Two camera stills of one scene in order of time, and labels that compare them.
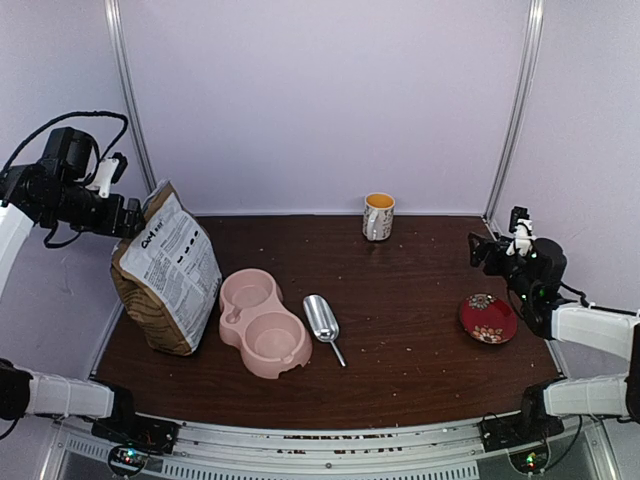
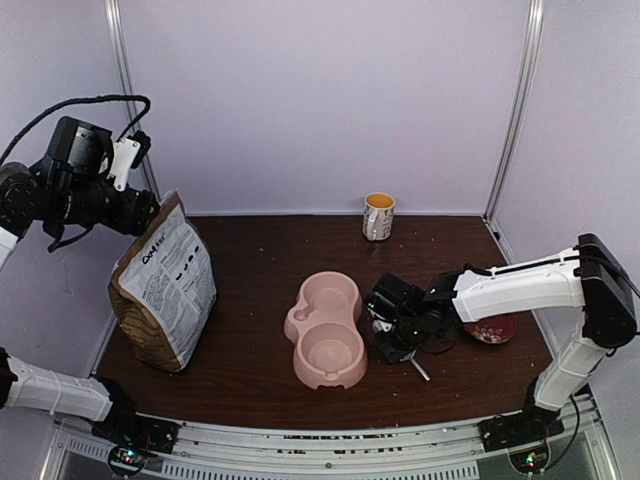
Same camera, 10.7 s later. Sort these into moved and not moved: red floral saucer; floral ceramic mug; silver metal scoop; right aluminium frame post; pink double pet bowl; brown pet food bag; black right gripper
Moved: black right gripper; silver metal scoop; brown pet food bag; pink double pet bowl
Not moved: floral ceramic mug; red floral saucer; right aluminium frame post
